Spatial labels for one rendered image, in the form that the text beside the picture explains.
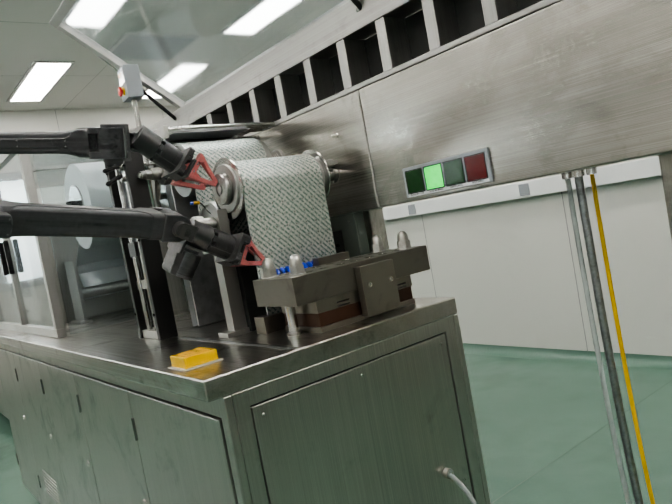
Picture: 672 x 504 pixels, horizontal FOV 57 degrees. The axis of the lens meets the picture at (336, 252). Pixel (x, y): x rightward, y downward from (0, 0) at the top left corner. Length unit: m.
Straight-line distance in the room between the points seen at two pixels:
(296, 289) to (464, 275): 3.32
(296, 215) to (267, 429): 0.56
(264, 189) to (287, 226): 0.11
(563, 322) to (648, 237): 0.78
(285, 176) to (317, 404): 0.57
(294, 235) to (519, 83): 0.62
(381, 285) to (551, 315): 2.87
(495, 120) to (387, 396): 0.61
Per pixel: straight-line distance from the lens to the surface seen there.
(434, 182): 1.41
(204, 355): 1.24
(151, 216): 1.28
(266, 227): 1.46
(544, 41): 1.25
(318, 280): 1.29
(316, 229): 1.54
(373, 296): 1.36
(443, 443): 1.49
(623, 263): 3.85
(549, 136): 1.23
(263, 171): 1.49
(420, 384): 1.41
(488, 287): 4.41
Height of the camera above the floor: 1.13
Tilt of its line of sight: 3 degrees down
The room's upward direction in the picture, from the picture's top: 10 degrees counter-clockwise
